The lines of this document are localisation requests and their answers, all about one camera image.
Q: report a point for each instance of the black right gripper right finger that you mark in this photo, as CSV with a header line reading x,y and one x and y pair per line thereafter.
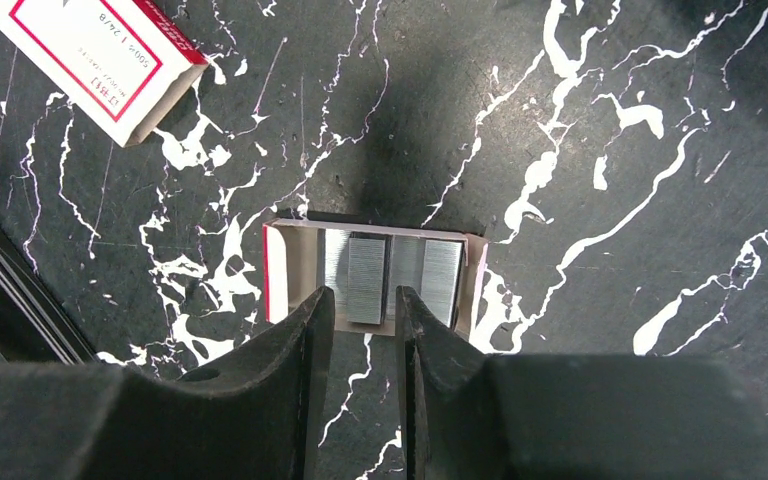
x,y
465,414

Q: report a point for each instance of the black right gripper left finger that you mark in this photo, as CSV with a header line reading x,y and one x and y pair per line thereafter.
x,y
253,413

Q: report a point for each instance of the silver staple strip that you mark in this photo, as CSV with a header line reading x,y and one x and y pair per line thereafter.
x,y
336,265
366,262
439,283

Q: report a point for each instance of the cardboard staple box tray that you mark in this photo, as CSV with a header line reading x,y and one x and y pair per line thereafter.
x,y
294,268

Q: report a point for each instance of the red white staple box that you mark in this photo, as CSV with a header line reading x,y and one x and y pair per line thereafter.
x,y
123,62

